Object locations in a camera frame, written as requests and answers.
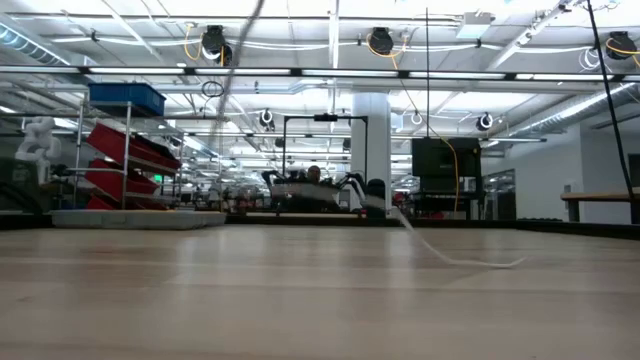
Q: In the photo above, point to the black background station frame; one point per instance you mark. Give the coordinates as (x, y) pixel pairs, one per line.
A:
(325, 117)

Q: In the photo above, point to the black monitor on stand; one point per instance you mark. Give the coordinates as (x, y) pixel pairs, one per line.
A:
(445, 160)

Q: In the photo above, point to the blue bin on rack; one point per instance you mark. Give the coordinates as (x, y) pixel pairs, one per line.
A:
(125, 97)

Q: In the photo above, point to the white ceiling box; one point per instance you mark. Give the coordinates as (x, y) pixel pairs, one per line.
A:
(475, 25)

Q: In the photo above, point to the white robot figure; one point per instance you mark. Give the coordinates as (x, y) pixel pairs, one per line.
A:
(37, 145)

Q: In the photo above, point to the grey plastic tool case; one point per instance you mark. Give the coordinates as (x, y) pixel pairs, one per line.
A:
(135, 220)

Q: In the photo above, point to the black background robot arm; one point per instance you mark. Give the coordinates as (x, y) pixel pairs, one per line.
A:
(357, 181)
(272, 177)

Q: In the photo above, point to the black cylindrical bin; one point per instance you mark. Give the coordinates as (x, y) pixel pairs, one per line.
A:
(376, 190)

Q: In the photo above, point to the person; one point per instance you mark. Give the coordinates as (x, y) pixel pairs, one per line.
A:
(313, 174)

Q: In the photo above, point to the wooden background table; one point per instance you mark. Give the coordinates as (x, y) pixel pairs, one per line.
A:
(600, 196)

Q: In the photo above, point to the long ceiling light strip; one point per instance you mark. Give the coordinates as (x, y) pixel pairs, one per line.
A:
(240, 71)

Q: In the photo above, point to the metal bin rack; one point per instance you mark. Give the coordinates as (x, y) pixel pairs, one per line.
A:
(79, 150)

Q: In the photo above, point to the red slanted storage bin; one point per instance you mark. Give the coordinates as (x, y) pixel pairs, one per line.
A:
(100, 202)
(120, 145)
(110, 180)

